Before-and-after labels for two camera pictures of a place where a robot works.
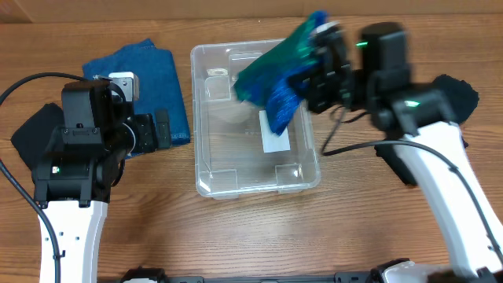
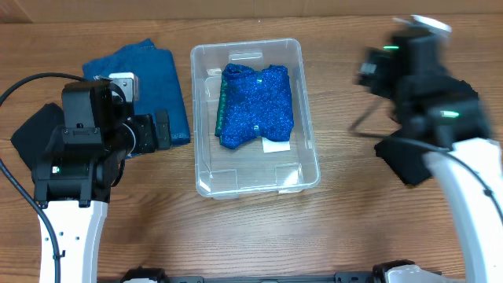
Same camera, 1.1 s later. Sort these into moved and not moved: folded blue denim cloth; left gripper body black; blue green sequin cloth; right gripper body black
Moved: right gripper body black; blue green sequin cloth
Not moved: left gripper body black; folded blue denim cloth
